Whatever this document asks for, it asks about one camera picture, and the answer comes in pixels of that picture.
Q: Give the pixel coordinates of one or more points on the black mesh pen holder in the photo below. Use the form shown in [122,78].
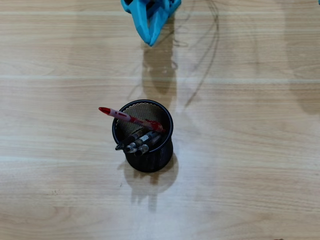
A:
[150,163]

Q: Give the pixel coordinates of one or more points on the black clip retractable pen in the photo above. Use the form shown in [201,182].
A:
[126,142]

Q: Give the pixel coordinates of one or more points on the red retractable pen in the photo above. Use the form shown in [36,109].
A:
[120,115]

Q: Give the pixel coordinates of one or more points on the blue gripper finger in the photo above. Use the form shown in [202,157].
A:
[160,22]
[140,17]

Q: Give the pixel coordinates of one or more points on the grey grip retractable pen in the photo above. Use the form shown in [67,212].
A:
[143,138]

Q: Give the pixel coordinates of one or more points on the black capped gel pen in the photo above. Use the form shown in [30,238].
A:
[142,150]

